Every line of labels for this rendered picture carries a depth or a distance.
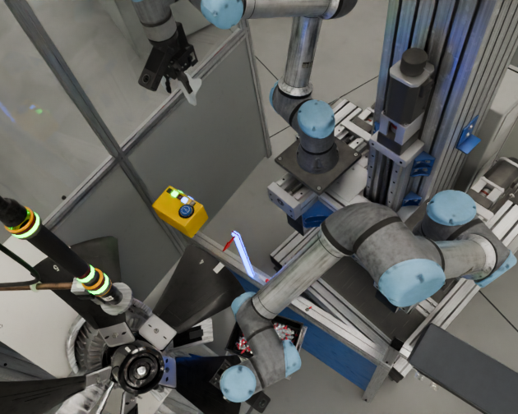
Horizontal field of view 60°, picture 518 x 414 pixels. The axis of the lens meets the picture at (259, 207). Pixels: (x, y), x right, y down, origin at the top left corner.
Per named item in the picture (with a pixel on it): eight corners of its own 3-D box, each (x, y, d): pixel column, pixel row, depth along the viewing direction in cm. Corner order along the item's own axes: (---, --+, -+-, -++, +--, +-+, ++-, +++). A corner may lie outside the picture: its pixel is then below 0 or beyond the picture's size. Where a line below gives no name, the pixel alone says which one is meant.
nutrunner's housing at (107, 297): (112, 311, 98) (-30, 208, 59) (115, 295, 100) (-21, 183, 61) (129, 311, 98) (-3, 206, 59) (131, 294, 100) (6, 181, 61)
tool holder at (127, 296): (90, 315, 96) (67, 301, 88) (97, 284, 100) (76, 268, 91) (130, 315, 95) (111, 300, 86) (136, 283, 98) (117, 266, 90)
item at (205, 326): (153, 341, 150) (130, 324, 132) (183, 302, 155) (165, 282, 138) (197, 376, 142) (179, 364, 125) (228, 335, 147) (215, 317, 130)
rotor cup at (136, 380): (91, 375, 117) (103, 394, 106) (115, 322, 120) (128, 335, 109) (141, 388, 124) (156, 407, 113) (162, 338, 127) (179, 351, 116)
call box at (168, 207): (159, 219, 164) (150, 204, 155) (178, 200, 167) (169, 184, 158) (192, 241, 157) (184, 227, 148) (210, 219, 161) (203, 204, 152)
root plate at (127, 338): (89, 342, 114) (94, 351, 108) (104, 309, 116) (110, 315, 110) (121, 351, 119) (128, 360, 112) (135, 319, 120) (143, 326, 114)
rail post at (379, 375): (361, 397, 213) (376, 365, 146) (366, 391, 214) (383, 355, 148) (369, 403, 211) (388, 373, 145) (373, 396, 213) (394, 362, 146)
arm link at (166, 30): (156, 31, 99) (131, 20, 102) (163, 48, 103) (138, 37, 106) (178, 11, 102) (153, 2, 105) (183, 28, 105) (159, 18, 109)
